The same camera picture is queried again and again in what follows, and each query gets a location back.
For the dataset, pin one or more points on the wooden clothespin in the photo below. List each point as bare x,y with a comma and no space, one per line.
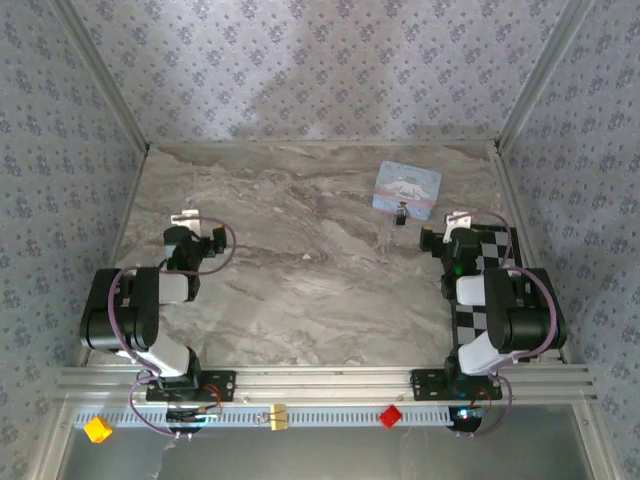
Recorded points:
279,417

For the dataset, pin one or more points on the aluminium frame post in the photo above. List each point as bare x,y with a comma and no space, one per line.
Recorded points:
545,75

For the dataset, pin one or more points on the small black padlock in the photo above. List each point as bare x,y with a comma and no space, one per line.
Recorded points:
400,217

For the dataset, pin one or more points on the light blue cartoon pouch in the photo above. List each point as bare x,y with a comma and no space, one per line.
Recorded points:
407,182

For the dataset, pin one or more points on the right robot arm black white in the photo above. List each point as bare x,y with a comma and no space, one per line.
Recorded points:
520,310

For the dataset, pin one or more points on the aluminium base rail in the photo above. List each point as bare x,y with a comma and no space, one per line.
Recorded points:
325,382

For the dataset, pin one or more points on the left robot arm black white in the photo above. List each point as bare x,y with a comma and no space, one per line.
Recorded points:
125,310

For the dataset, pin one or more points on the yellow toy block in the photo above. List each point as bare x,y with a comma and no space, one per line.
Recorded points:
98,430

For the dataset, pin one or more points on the aluminium side rail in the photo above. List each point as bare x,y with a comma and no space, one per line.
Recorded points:
510,190
131,200

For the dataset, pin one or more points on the red toy block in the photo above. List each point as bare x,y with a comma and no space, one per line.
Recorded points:
390,416

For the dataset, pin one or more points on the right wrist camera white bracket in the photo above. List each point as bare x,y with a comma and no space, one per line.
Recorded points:
457,221

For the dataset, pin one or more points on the black white folding chessboard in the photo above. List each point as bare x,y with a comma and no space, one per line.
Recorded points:
492,252

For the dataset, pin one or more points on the small metal clip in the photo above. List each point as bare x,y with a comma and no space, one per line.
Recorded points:
260,418

